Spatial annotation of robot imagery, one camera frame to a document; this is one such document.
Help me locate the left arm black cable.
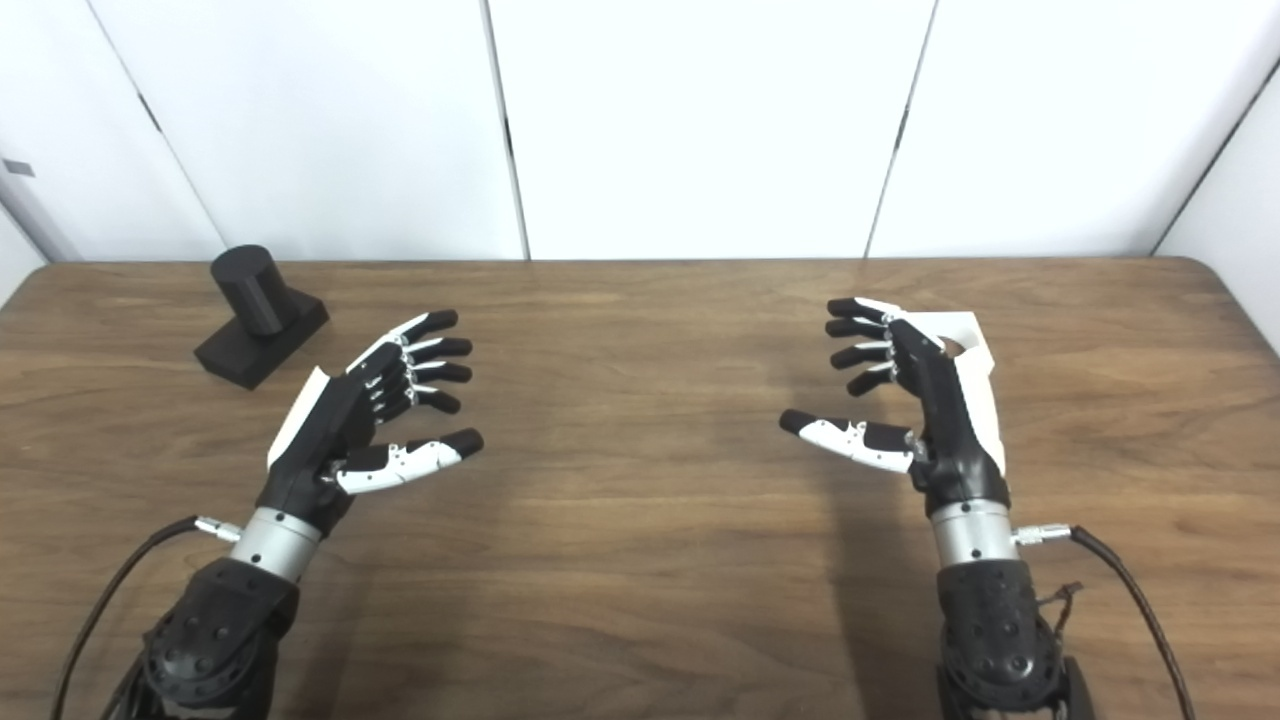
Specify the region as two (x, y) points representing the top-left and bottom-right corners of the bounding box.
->
(50, 515), (244, 720)

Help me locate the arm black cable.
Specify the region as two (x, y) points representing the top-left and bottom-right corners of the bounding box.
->
(1012, 522), (1196, 720)
(50, 515), (244, 720)

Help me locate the black peg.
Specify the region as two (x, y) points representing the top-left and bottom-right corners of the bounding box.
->
(194, 245), (330, 391)

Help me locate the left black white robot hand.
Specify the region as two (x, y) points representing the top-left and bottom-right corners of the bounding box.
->
(258, 310), (485, 536)

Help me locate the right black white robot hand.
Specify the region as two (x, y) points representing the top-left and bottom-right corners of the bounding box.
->
(780, 297), (1011, 519)

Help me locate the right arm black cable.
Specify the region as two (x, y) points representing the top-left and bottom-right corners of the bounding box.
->
(1012, 522), (1196, 720)

